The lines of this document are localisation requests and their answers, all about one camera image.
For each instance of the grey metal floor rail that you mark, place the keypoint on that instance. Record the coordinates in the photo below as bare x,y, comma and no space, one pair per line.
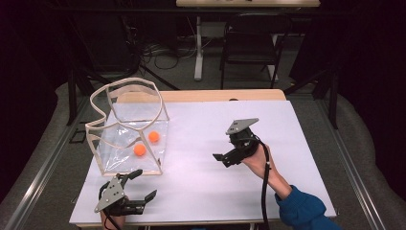
41,172
354,172

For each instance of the white board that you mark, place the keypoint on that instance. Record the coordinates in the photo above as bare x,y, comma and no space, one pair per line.
207,191

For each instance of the clear bag with beige trim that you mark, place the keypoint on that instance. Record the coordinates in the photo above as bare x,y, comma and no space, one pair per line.
127,124

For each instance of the orange ball with dark mark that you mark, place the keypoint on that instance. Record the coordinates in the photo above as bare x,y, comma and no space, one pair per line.
139,149

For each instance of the black metal stand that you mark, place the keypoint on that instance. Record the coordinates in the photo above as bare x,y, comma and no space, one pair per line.
72,96
333,102

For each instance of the small black floor frame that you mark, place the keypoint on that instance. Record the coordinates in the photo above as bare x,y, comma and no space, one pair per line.
77,136

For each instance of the white-legged desk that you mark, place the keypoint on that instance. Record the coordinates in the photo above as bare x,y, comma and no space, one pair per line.
198,64

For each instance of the person's right hand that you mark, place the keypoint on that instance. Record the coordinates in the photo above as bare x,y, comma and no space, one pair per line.
260,163

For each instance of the black chair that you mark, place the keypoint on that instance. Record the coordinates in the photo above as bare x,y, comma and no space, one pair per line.
249,44

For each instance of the person's left hand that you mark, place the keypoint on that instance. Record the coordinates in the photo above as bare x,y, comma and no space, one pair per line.
113,222

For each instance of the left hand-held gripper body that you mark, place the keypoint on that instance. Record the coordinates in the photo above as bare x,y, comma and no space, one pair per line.
110,195

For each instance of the plain orange ball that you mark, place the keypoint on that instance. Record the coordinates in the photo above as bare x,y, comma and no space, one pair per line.
153,136

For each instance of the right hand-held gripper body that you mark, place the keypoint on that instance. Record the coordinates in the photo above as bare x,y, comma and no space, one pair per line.
245,143

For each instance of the black tripod leg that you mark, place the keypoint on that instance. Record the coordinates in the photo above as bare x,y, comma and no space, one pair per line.
159,78

